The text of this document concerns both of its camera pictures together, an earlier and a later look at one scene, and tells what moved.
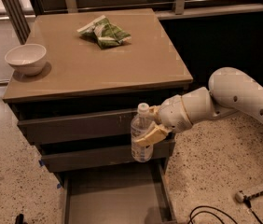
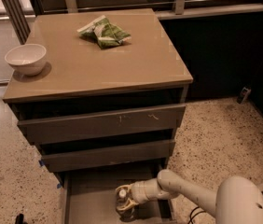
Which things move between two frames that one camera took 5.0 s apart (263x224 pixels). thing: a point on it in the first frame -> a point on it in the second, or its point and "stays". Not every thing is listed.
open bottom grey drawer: x=136 y=193 stays
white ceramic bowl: x=27 y=58 stays
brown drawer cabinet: x=74 y=85 stays
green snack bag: x=104 y=33 stays
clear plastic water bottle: x=139 y=125 -> x=122 y=198
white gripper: x=173 y=112 -> x=139 y=192
